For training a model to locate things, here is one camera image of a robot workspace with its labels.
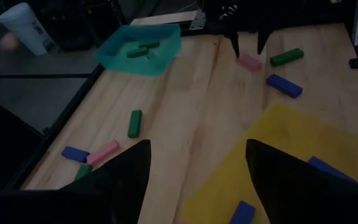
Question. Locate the pink wooden block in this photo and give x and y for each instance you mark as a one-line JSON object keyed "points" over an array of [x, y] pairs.
{"points": [[102, 152], [249, 61]]}

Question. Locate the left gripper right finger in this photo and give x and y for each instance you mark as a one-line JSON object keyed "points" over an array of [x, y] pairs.
{"points": [[291, 193]]}

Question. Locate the silver corner bracket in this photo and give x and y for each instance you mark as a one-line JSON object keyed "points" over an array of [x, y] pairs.
{"points": [[198, 20]]}

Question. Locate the green wooden block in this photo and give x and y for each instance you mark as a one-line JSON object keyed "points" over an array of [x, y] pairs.
{"points": [[286, 57], [82, 171], [137, 52], [134, 123]]}

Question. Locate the teal translucent plastic bin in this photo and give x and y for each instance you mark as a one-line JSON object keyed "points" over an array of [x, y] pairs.
{"points": [[135, 67]]}

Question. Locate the blue wooden block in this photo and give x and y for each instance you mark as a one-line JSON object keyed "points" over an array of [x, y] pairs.
{"points": [[75, 154], [322, 165], [284, 85], [242, 213]]}

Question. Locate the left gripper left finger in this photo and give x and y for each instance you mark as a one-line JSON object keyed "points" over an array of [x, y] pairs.
{"points": [[120, 186]]}

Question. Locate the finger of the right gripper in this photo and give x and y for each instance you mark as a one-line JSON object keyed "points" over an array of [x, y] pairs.
{"points": [[262, 40], [235, 42]]}

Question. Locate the yellow translucent plastic bin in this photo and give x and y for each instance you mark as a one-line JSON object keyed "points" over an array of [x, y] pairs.
{"points": [[291, 133]]}

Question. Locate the white paper cup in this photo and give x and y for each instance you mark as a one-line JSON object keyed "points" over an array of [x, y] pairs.
{"points": [[23, 28]]}

